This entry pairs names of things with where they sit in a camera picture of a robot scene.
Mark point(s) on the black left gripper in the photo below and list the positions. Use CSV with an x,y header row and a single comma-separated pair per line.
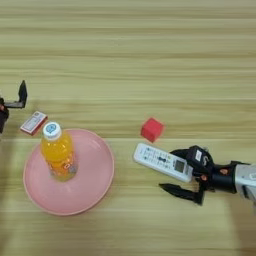
x,y
3,115

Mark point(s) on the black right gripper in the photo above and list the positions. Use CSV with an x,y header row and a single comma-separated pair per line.
x,y
220,178

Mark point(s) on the white remote control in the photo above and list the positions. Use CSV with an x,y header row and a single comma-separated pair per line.
x,y
160,160

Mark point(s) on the red cube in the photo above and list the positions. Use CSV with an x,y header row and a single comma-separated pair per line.
x,y
152,129

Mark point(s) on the orange juice bottle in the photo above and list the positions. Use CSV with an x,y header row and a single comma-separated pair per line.
x,y
58,151

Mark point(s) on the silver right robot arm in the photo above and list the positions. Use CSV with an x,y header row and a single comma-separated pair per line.
x,y
246,181

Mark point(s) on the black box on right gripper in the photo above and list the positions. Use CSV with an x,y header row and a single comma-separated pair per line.
x,y
199,157

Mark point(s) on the red and white card box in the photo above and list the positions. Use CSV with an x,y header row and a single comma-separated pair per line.
x,y
33,123

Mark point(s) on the pink round plate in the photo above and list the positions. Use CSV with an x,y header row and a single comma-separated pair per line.
x,y
76,180

